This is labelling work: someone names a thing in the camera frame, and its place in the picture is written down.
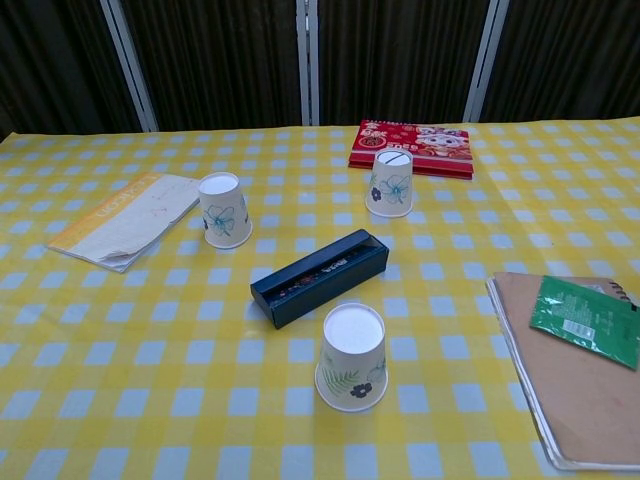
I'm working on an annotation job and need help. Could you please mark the yellow checked tablecloth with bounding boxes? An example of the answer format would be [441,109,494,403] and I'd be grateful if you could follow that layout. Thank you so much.
[0,117,640,480]

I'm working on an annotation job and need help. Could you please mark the dark blue long box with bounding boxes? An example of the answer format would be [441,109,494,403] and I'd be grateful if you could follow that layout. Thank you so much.
[249,228,390,330]

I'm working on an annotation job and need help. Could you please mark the white screen frame post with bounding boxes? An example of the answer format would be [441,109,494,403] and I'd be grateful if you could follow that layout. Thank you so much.
[98,0,160,133]
[461,0,510,123]
[294,0,321,127]

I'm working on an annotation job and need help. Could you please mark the paper cup with black line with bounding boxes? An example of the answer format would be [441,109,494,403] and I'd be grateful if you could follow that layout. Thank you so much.
[365,146,415,219]

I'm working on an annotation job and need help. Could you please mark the brown spiral notebook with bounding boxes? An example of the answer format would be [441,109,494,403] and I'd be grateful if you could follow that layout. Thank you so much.
[485,271,640,471]

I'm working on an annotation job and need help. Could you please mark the paper cup with fern print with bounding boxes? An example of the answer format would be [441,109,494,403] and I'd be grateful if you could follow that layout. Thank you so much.
[314,302,390,413]

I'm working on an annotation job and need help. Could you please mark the red decorated box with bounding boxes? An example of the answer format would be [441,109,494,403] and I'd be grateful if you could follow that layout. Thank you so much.
[347,119,475,180]

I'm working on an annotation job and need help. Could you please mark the green foil packet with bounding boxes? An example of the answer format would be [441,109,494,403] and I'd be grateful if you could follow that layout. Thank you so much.
[529,275,640,371]

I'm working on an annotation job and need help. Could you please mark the orange and white notepad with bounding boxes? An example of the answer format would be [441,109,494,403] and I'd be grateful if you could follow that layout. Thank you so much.
[48,172,202,274]

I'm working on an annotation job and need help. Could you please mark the paper cup with blue flower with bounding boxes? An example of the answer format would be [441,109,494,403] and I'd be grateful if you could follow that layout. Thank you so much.
[197,172,254,250]

